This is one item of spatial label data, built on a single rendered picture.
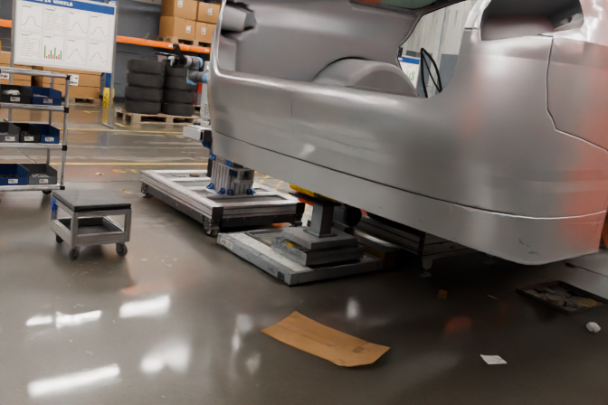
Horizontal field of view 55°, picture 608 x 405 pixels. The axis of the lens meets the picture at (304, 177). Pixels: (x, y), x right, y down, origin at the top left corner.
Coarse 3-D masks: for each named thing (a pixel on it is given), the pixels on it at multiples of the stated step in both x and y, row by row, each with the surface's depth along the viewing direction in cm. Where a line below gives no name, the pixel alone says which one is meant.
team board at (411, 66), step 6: (402, 60) 1306; (408, 60) 1319; (414, 60) 1332; (420, 60) 1343; (402, 66) 1311; (408, 66) 1323; (414, 66) 1336; (420, 66) 1346; (408, 72) 1328; (414, 72) 1341; (414, 78) 1345; (414, 84) 1349
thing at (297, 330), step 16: (288, 320) 296; (304, 320) 298; (272, 336) 276; (288, 336) 279; (304, 336) 281; (320, 336) 283; (336, 336) 285; (352, 336) 287; (320, 352) 267; (336, 352) 269; (352, 352) 271; (368, 352) 271; (384, 352) 270
